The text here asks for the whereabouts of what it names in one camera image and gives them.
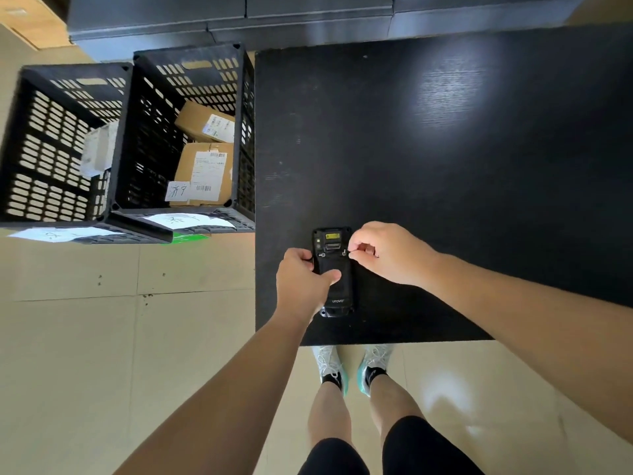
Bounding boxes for large cardboard box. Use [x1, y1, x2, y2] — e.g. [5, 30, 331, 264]
[169, 141, 234, 207]

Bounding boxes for dark grey cabinet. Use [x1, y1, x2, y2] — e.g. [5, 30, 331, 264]
[66, 0, 590, 63]

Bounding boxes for person's left leg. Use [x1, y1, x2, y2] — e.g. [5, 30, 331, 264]
[307, 381, 353, 457]

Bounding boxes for person's left hand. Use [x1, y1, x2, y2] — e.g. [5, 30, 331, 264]
[275, 247, 342, 321]

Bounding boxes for small white paper note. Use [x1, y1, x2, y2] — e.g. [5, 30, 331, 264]
[164, 181, 192, 203]

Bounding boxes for person's leg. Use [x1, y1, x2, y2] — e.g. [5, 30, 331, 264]
[368, 373, 427, 442]
[307, 381, 353, 457]

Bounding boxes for black shorts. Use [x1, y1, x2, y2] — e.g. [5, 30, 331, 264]
[297, 415, 486, 475]

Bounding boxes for person's right forearm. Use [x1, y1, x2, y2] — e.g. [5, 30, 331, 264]
[426, 252, 633, 447]

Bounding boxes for white right sneaker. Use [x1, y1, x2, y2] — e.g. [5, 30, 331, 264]
[356, 344, 395, 397]

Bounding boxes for person's right hand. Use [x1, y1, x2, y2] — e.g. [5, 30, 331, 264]
[347, 221, 442, 288]

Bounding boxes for white left sneaker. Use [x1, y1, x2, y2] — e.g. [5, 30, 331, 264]
[312, 345, 350, 396]

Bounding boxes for small cardboard box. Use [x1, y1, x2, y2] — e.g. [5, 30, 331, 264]
[174, 101, 236, 144]

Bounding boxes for white sneaker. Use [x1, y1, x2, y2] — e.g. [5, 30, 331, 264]
[312, 345, 350, 396]
[356, 344, 395, 397]

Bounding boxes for white paper crate label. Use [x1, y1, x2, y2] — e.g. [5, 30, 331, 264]
[7, 226, 125, 242]
[140, 212, 237, 231]

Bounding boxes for black handheld scanner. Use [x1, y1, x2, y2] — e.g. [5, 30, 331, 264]
[311, 226, 355, 320]

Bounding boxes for person's left forearm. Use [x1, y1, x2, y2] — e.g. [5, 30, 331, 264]
[113, 305, 318, 475]

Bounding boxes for person's right leg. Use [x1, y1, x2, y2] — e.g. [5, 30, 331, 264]
[368, 373, 427, 442]

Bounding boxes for black plastic crate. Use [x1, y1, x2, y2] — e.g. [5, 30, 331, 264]
[109, 42, 256, 234]
[0, 62, 174, 245]

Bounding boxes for flat brown cardboard sheet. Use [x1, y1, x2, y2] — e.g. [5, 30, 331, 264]
[0, 0, 70, 49]

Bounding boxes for white plastic packet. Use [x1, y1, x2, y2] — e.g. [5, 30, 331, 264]
[79, 120, 121, 179]

